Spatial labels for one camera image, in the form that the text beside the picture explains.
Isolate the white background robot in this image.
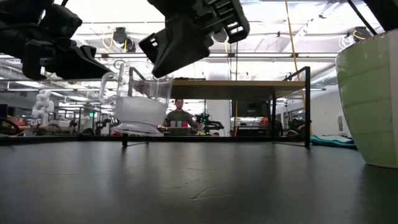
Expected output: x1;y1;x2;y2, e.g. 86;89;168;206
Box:
32;90;55;128

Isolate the person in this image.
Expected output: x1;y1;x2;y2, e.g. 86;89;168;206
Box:
158;98;200;136

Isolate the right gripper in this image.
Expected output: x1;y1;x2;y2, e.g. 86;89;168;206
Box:
138;0;251;78

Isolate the clear glass cup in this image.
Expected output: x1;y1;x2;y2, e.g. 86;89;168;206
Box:
99;60;174;137

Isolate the green ribbed mug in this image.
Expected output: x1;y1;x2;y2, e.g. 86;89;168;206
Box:
335;29;398;169

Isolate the yellow cable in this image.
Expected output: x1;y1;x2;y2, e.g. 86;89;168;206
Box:
284;0;308;106

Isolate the folded blue cloth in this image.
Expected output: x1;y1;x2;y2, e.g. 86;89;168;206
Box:
310;134;358;151

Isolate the wooden shelf with black legs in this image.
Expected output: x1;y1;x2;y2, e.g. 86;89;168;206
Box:
122;65;312;149

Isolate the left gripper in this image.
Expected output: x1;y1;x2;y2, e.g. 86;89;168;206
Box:
21;4;111;80

